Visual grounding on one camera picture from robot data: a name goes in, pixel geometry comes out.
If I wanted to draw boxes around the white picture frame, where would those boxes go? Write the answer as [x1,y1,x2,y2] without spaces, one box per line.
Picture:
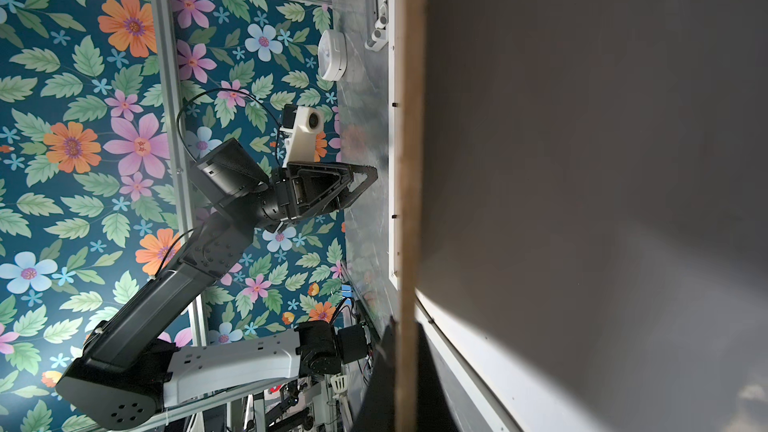
[388,0,519,431]

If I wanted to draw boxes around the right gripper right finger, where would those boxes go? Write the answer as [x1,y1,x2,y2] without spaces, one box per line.
[416,324,459,432]

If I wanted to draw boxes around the brown cardboard backing board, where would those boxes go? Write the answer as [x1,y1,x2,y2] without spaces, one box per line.
[394,0,428,431]

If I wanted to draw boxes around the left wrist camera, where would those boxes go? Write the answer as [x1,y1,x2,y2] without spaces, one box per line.
[280,105,324,167]

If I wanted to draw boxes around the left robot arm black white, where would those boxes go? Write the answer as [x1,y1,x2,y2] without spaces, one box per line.
[56,139,377,430]

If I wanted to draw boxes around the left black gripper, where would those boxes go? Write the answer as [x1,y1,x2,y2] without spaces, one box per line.
[263,162,378,228]

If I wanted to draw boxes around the white round device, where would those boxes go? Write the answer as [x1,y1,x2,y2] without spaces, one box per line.
[318,29,348,82]

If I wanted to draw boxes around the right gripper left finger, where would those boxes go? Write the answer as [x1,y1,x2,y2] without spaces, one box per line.
[352,320,396,432]

